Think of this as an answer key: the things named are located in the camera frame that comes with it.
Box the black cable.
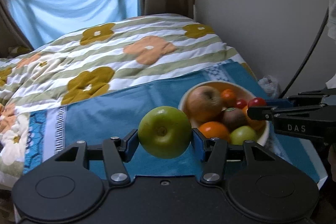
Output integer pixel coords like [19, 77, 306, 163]
[278, 7, 330, 99]

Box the cherry tomato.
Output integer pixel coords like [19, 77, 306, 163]
[235, 99, 248, 109]
[248, 97, 266, 108]

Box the floral striped duvet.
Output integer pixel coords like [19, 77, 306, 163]
[1, 14, 245, 190]

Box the brown kiwi with sticker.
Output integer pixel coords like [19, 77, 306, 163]
[220, 107, 248, 132]

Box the brown curtain left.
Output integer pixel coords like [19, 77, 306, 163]
[1, 0, 33, 58]

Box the white plastic bag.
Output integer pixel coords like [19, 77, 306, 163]
[258, 75, 280, 99]

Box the person's right hand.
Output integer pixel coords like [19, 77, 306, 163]
[328, 146, 336, 182]

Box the blue patterned cloth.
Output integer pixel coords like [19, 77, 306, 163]
[23, 62, 327, 189]

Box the large orange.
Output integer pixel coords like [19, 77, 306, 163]
[242, 106, 265, 131]
[198, 122, 231, 143]

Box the large brownish apple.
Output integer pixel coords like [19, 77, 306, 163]
[186, 86, 223, 123]

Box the cream bowl yellow print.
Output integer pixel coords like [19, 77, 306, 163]
[178, 80, 271, 147]

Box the dark green apple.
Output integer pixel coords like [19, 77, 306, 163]
[138, 106, 192, 159]

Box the light green apple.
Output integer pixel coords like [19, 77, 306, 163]
[230, 126, 258, 145]

